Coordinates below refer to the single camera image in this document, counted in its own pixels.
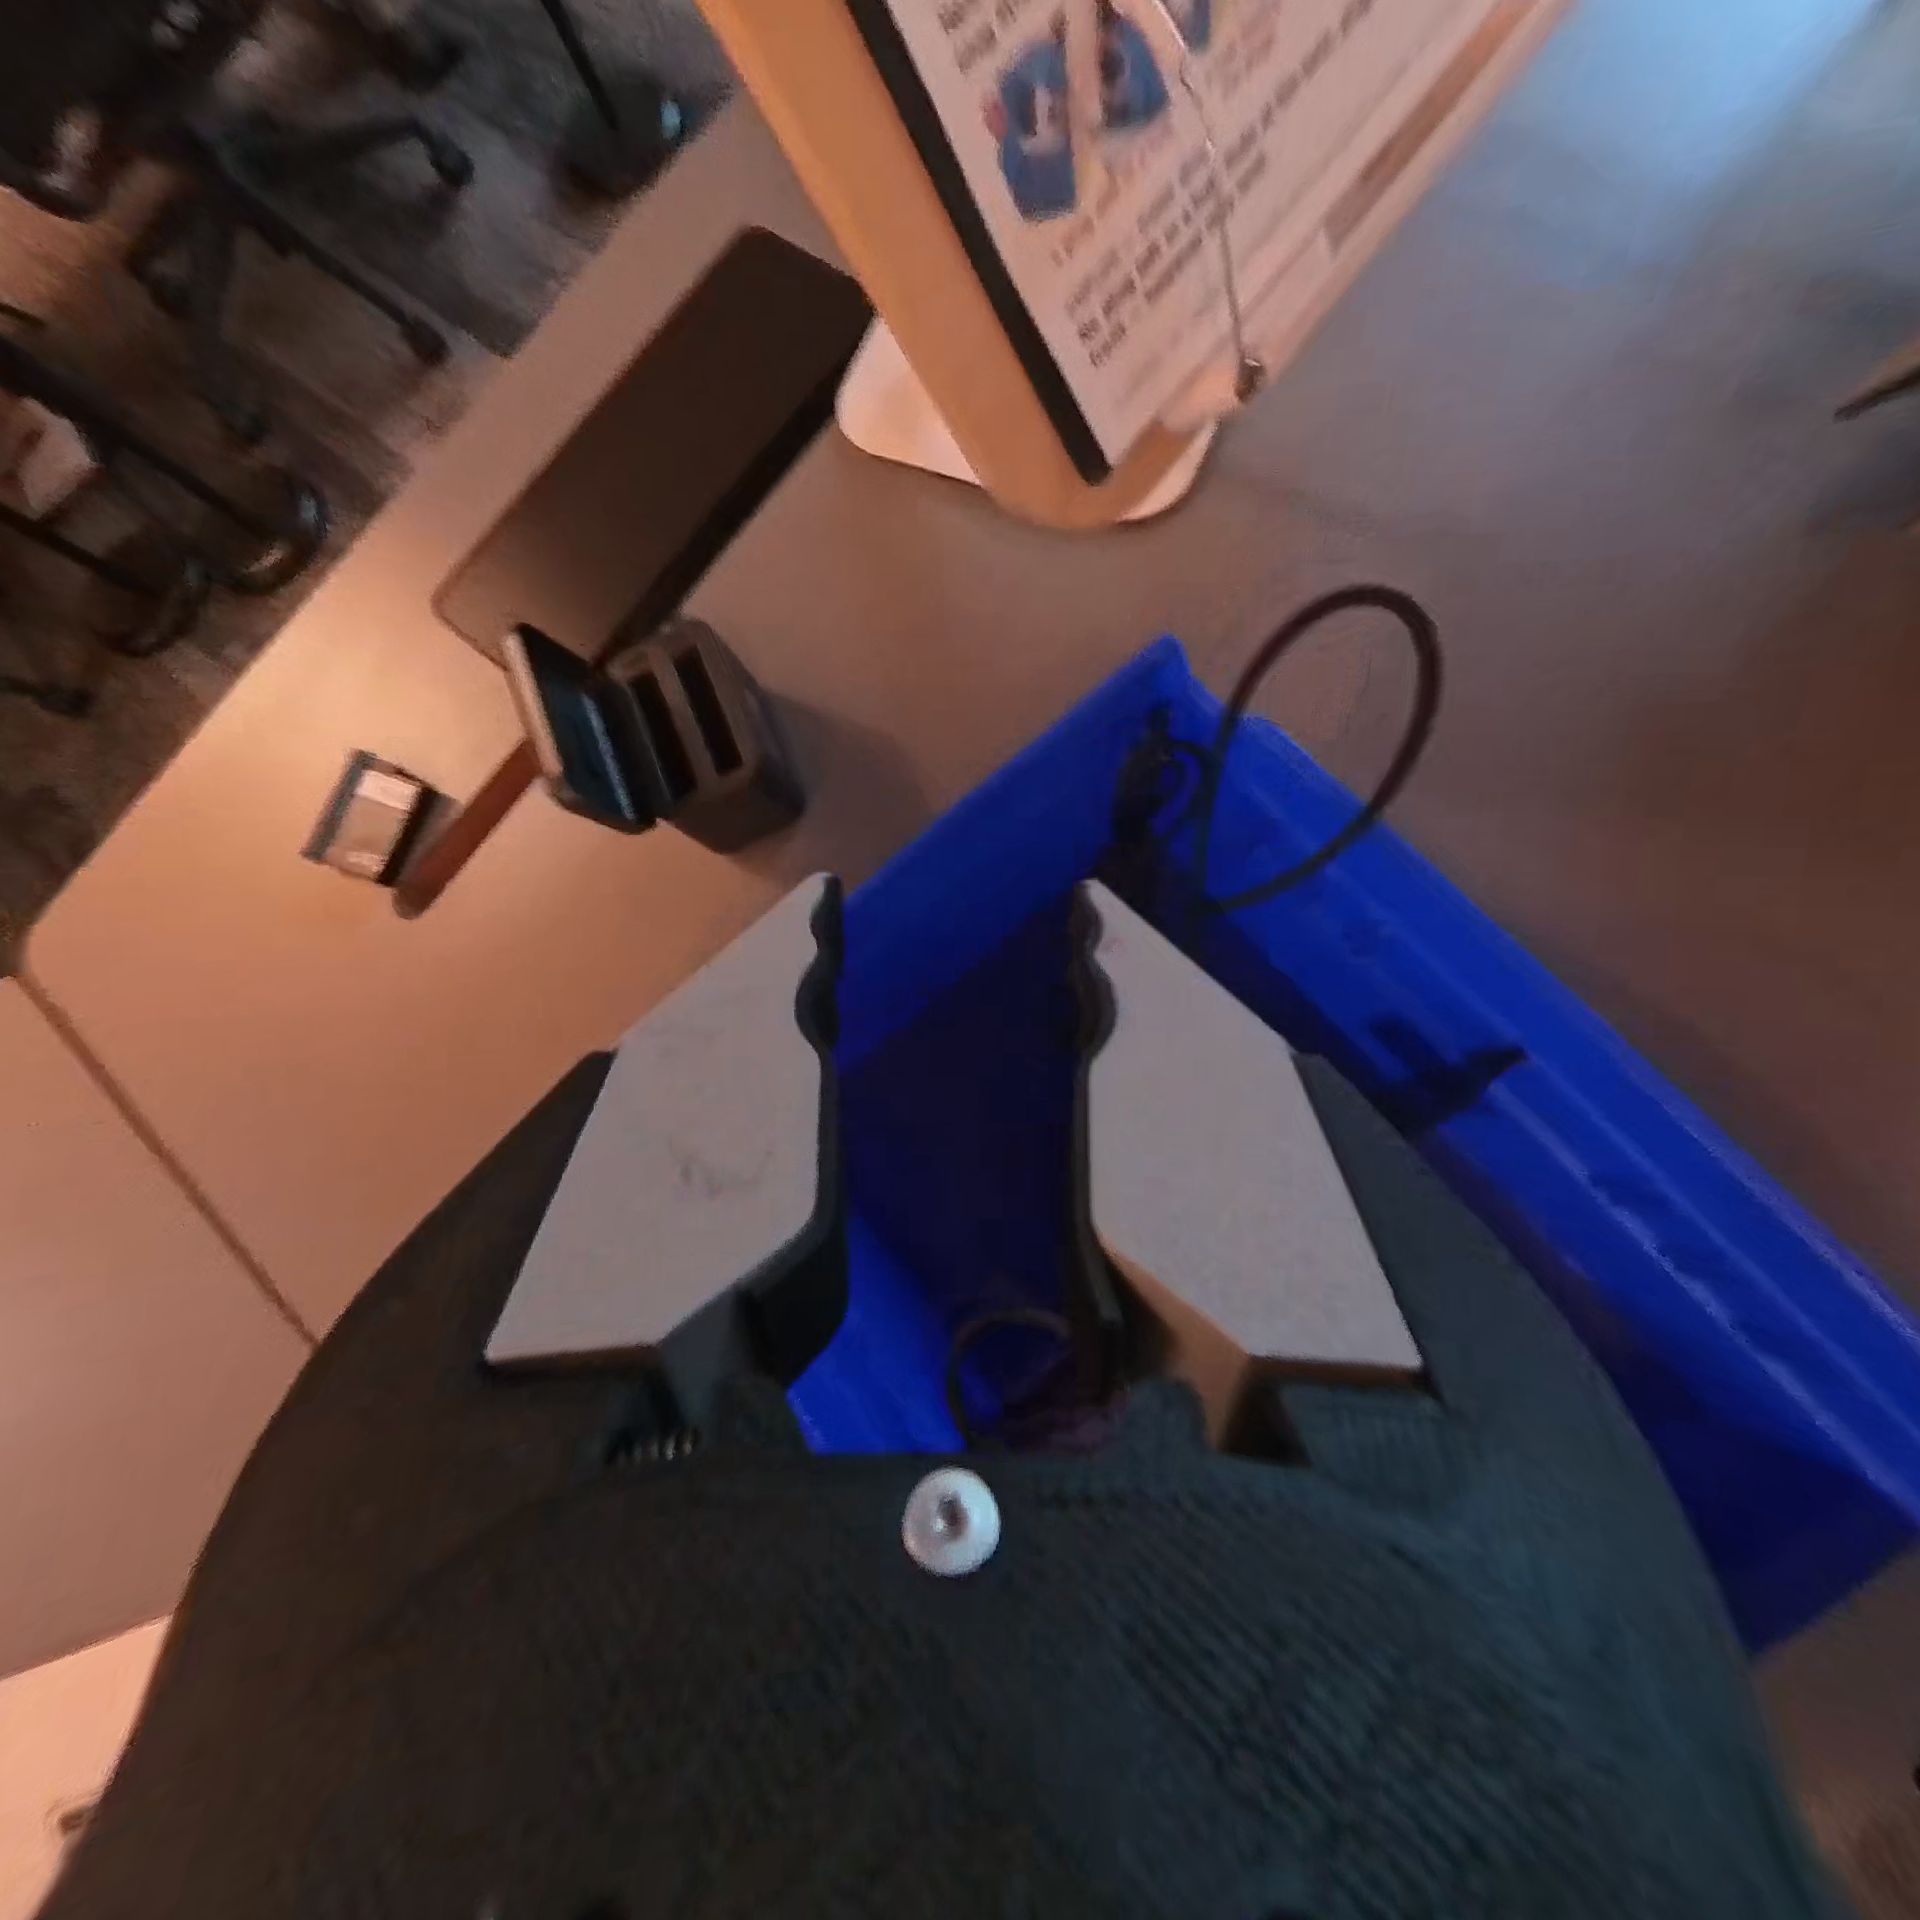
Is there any instruction sheet on wooden stand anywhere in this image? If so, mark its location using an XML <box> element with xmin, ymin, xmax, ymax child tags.
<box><xmin>696</xmin><ymin>0</ymin><xmax>1577</xmax><ymax>531</ymax></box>

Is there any black flat panel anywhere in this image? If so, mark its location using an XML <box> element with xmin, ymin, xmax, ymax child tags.
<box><xmin>431</xmin><ymin>223</ymin><xmax>875</xmax><ymax>663</ymax></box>

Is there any small black display device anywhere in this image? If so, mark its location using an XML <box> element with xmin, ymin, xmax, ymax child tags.
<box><xmin>502</xmin><ymin>615</ymin><xmax>807</xmax><ymax>857</ymax></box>

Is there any printed instruction sheet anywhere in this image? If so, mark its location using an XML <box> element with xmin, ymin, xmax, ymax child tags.
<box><xmin>883</xmin><ymin>0</ymin><xmax>1518</xmax><ymax>453</ymax></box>

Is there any blue plastic bin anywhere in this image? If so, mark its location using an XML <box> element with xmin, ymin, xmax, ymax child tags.
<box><xmin>785</xmin><ymin>632</ymin><xmax>1920</xmax><ymax>1652</ymax></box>

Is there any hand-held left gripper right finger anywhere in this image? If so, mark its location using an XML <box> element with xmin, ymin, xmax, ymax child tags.
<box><xmin>1062</xmin><ymin>879</ymin><xmax>1425</xmax><ymax>1456</ymax></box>

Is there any black office chair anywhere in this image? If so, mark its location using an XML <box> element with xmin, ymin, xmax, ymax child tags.
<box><xmin>135</xmin><ymin>0</ymin><xmax>472</xmax><ymax>437</ymax></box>
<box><xmin>0</xmin><ymin>299</ymin><xmax>330</xmax><ymax>705</ymax></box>

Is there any black cable red plug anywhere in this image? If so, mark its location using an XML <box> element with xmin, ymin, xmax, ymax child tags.
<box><xmin>1111</xmin><ymin>584</ymin><xmax>1445</xmax><ymax>916</ymax></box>

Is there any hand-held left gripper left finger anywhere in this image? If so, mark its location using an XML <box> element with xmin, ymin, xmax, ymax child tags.
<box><xmin>481</xmin><ymin>873</ymin><xmax>855</xmax><ymax>1383</ymax></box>

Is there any small grey card holder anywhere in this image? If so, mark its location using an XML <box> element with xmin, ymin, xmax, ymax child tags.
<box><xmin>304</xmin><ymin>750</ymin><xmax>453</xmax><ymax>887</ymax></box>

